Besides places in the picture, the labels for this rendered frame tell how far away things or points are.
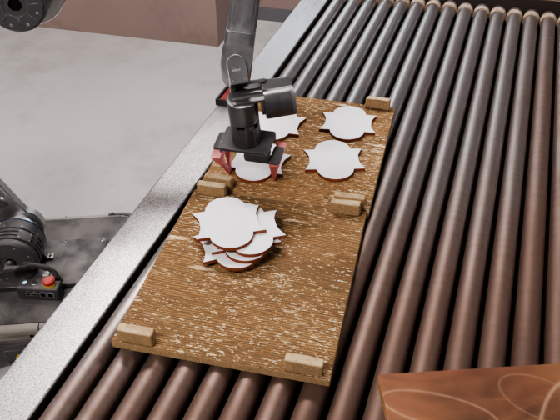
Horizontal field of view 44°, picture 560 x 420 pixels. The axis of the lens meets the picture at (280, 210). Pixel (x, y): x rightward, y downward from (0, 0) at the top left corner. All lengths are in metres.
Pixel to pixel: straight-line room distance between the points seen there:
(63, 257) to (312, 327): 1.37
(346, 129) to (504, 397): 0.81
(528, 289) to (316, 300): 0.37
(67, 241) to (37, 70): 1.89
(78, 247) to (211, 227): 1.18
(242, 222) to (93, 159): 2.07
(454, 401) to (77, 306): 0.65
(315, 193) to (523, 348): 0.50
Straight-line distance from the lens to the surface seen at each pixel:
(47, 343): 1.19
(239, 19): 1.33
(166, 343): 1.12
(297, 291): 1.18
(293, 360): 1.05
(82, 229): 2.49
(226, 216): 1.27
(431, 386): 0.94
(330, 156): 1.48
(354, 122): 1.60
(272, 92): 1.30
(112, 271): 1.28
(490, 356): 1.15
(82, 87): 3.89
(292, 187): 1.40
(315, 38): 2.06
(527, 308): 1.24
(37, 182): 3.20
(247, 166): 1.45
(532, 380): 0.98
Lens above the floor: 1.77
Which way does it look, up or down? 38 degrees down
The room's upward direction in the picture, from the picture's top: 1 degrees counter-clockwise
